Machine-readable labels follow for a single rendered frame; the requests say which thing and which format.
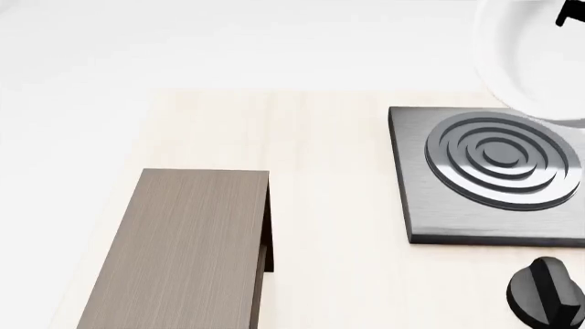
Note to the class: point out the white bowl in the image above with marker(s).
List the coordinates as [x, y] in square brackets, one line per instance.
[512, 61]

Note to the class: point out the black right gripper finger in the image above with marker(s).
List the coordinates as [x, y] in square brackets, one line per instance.
[569, 13]

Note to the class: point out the black stove knob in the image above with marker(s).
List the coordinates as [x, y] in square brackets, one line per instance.
[539, 298]

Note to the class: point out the grey brown wooden cabinet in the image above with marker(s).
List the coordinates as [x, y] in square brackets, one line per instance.
[183, 246]

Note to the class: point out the grey metal stove plate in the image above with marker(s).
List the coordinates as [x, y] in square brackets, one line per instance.
[484, 178]

